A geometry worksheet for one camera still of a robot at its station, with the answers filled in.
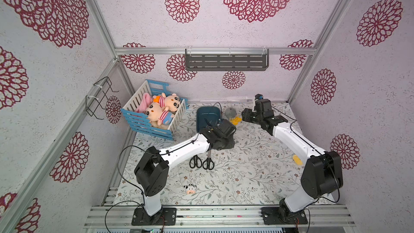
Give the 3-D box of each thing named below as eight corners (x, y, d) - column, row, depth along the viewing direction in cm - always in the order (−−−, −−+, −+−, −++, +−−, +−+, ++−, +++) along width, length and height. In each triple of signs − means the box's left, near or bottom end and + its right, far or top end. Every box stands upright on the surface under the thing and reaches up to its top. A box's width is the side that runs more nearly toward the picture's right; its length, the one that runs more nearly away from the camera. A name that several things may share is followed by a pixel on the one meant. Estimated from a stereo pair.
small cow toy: (184, 194, 82) (183, 192, 80) (184, 185, 85) (184, 184, 83) (196, 194, 82) (195, 192, 80) (196, 185, 85) (196, 184, 83)
